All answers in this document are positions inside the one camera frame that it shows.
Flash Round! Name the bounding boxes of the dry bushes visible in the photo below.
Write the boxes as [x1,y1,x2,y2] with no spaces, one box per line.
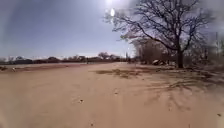
[131,37,224,68]

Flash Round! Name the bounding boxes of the distant row of trees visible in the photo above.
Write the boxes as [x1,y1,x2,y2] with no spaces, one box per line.
[0,51,134,66]

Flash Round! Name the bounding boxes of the large bare tree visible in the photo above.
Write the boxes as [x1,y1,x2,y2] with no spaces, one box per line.
[103,0,216,70]

